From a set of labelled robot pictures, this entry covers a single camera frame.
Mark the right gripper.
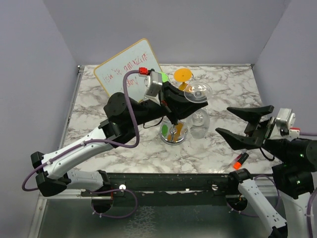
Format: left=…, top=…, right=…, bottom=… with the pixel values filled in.
left=216, top=102, right=293, bottom=162

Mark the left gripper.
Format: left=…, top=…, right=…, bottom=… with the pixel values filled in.
left=129, top=80, right=208, bottom=127

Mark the clear tumbler glass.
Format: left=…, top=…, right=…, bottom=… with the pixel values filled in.
left=184, top=82, right=213, bottom=103

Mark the orange plastic cup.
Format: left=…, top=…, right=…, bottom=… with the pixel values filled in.
left=173, top=68, right=193, bottom=91

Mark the green plastic goblet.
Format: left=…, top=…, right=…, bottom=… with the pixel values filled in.
left=160, top=72, right=170, bottom=83

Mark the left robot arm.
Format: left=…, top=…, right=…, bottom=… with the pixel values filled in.
left=31, top=83, right=208, bottom=197

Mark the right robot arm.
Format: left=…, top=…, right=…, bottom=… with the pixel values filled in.
left=216, top=105, right=317, bottom=238

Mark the chrome wine glass rack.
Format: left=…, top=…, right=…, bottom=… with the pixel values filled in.
left=159, top=117, right=188, bottom=146

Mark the red pen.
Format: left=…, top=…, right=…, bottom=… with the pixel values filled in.
left=232, top=149, right=248, bottom=165

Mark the orange black marker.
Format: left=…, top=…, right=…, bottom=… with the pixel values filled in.
left=233, top=153, right=249, bottom=170

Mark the small whiteboard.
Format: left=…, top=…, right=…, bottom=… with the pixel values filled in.
left=94, top=38, right=162, bottom=96

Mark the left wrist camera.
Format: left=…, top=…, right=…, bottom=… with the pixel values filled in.
left=139, top=67, right=165, bottom=101

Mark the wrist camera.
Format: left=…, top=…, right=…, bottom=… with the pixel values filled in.
left=139, top=67, right=165, bottom=101
left=268, top=108, right=300, bottom=140

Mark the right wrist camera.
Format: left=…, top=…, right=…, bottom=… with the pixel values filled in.
left=268, top=108, right=300, bottom=140

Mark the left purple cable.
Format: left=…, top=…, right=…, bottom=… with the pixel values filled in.
left=21, top=69, right=149, bottom=191

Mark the purple cable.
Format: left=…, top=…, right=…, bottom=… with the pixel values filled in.
left=298, top=132, right=317, bottom=238
left=21, top=69, right=149, bottom=191

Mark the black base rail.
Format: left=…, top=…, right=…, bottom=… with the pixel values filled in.
left=80, top=172, right=275, bottom=206

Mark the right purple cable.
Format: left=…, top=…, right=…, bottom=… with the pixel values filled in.
left=298, top=132, right=317, bottom=238

